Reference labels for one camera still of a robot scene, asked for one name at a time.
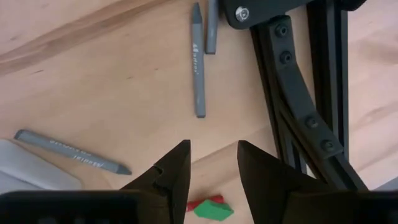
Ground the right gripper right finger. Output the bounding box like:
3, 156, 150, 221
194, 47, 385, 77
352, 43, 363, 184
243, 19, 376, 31
238, 139, 368, 224

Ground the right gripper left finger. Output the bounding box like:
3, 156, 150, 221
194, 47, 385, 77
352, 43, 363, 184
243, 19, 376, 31
121, 139, 191, 224

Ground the grey crayon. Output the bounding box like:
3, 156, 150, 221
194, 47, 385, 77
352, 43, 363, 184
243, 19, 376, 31
191, 2, 206, 119
205, 0, 219, 55
14, 129, 132, 175

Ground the green eraser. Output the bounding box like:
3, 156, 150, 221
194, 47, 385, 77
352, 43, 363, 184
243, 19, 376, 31
193, 199, 234, 222

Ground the black aluminium table frame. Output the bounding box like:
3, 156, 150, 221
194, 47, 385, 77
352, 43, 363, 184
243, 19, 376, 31
250, 0, 369, 192

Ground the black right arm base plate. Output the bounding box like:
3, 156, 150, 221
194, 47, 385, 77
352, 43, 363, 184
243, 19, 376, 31
221, 0, 368, 30

